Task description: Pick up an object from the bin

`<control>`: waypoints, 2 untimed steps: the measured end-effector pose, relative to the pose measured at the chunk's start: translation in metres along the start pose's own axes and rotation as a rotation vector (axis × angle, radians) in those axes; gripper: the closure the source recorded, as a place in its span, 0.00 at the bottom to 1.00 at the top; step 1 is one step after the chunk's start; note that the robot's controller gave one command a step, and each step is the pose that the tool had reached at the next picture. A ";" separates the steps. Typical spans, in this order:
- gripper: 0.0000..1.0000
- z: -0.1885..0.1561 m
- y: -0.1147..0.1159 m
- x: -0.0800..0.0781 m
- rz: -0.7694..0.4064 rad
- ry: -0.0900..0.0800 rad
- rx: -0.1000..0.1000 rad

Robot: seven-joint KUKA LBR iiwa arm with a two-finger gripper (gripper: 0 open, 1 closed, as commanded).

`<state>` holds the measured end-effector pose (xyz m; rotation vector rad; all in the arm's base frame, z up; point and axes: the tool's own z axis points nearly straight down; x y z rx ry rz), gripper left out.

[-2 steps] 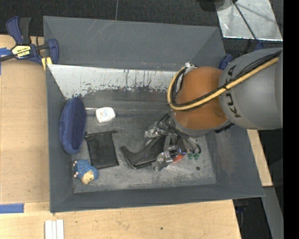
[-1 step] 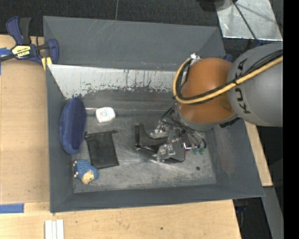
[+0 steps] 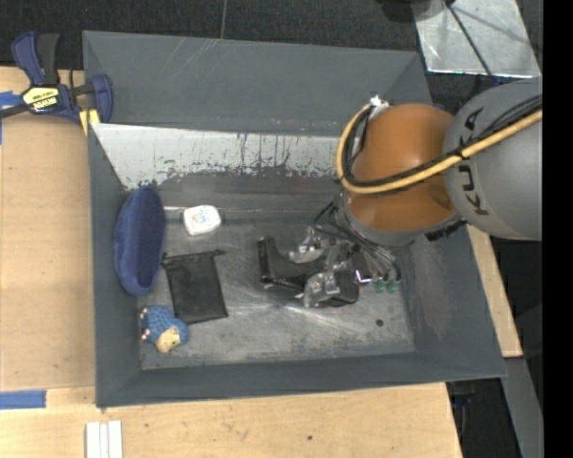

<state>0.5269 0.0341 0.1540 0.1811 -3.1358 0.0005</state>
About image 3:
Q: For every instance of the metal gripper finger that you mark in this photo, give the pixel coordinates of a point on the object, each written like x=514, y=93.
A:
x=319, y=288
x=309, y=248

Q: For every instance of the black curved plastic holder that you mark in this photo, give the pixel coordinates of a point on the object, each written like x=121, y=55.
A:
x=279, y=267

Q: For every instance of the black mesh pouch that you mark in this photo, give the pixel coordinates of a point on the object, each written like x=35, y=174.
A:
x=196, y=286

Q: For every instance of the blue toy hedgehog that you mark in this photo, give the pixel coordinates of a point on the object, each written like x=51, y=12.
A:
x=162, y=325

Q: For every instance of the blue oval cushion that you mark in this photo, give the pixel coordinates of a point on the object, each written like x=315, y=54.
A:
x=139, y=241

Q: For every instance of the grey metal bin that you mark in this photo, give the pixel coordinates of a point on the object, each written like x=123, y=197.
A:
x=248, y=89

